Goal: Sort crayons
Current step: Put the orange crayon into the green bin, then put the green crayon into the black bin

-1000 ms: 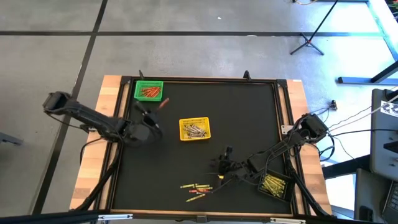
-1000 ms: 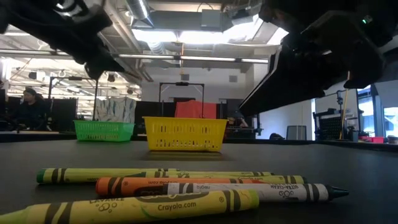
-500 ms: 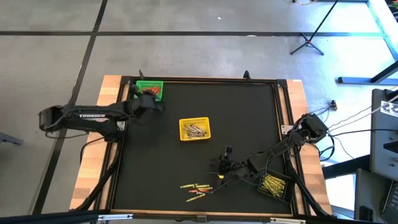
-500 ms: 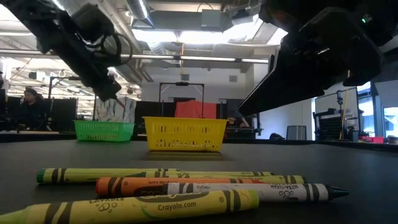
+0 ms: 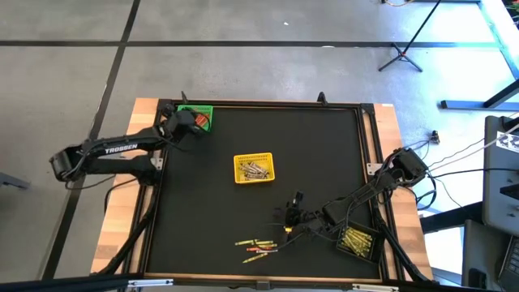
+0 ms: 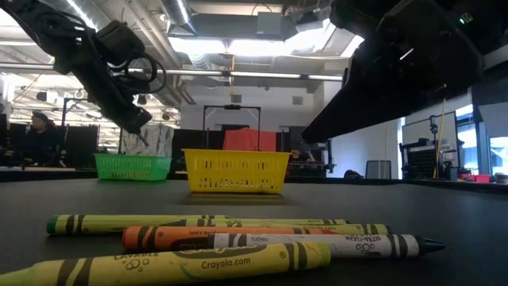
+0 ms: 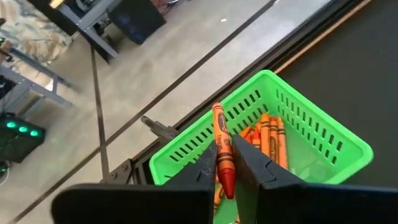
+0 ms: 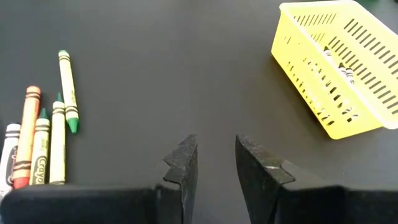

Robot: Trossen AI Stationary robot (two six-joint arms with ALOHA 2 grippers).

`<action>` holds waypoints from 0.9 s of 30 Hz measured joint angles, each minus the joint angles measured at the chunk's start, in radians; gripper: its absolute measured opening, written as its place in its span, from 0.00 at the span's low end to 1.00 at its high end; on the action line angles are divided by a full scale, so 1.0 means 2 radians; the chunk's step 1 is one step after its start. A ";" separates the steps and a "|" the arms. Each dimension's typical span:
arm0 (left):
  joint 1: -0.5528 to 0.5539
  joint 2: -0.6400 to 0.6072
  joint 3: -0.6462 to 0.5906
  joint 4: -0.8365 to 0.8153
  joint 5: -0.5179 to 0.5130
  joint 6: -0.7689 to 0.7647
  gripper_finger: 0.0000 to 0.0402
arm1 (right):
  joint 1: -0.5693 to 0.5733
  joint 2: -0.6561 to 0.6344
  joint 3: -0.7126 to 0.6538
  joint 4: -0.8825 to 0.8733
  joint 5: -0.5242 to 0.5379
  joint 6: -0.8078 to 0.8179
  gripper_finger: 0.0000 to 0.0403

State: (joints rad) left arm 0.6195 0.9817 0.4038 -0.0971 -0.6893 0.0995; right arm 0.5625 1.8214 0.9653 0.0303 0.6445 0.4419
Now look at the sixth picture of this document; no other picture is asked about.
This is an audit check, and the grey framed board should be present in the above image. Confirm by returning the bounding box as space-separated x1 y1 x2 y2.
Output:
401 110 458 149

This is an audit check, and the person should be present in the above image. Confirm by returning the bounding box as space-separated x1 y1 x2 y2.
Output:
21 110 63 167
291 149 318 164

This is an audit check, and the round silver air duct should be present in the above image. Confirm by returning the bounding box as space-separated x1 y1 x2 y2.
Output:
160 0 198 35

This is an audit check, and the black wire rack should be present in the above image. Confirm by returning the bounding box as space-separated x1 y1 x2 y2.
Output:
399 138 457 180

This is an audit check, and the red fabric panel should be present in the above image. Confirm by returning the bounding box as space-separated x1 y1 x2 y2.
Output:
222 126 278 152

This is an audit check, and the yellow plastic basket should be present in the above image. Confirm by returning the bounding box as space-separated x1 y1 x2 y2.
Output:
182 149 292 195

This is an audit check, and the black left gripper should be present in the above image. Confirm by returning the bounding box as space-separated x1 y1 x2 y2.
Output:
59 35 154 148

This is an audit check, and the rectangular silver air duct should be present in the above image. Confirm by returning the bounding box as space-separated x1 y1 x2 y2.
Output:
323 23 365 59

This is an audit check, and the white patterned fabric sheet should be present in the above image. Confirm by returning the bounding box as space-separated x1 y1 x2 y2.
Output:
121 123 175 159

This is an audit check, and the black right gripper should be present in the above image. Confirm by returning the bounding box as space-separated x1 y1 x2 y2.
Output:
300 0 487 145

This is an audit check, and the orange crayon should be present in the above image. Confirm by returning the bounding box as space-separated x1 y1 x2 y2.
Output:
121 225 341 252

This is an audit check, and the black partition panel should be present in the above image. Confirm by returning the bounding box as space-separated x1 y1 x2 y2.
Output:
172 129 223 160
65 125 99 168

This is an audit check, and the green plastic basket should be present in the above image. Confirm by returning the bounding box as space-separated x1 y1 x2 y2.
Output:
94 153 173 183

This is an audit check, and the red box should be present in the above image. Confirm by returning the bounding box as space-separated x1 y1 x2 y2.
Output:
460 173 491 184

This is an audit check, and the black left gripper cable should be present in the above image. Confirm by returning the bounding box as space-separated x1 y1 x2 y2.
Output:
113 51 167 96

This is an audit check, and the grey waste bin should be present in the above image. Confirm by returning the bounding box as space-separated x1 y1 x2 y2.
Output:
365 160 393 180

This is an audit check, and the black equipment rack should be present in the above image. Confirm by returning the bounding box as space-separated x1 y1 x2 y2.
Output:
279 126 337 178

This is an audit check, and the black crayon white wrapper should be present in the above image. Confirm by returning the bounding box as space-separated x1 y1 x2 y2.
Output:
206 233 447 260

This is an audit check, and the black rectangular frame stand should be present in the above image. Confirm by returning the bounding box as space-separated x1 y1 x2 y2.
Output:
61 97 126 154
202 104 262 152

